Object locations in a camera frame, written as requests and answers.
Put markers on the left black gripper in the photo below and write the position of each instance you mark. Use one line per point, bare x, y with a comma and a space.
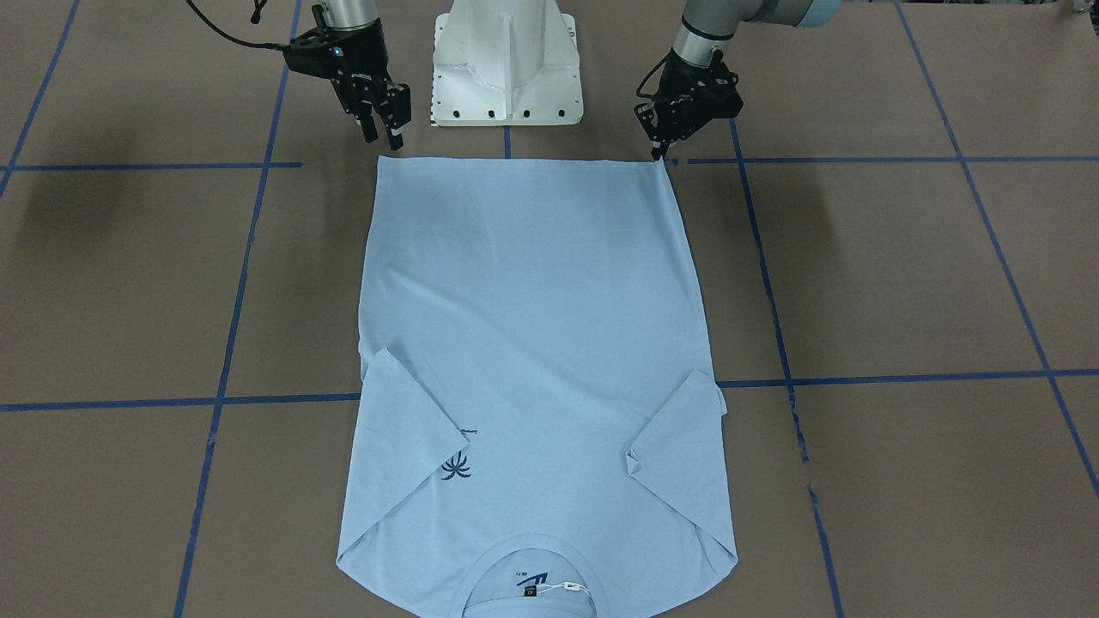
687, 79

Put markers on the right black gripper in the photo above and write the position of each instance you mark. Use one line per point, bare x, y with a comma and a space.
364, 65

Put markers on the light blue t-shirt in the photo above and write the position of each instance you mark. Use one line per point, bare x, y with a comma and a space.
540, 429

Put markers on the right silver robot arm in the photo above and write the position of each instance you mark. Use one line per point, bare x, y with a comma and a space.
345, 15

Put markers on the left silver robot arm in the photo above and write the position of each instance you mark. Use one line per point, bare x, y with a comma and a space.
708, 26

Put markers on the white pedestal column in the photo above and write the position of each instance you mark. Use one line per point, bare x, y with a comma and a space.
498, 63

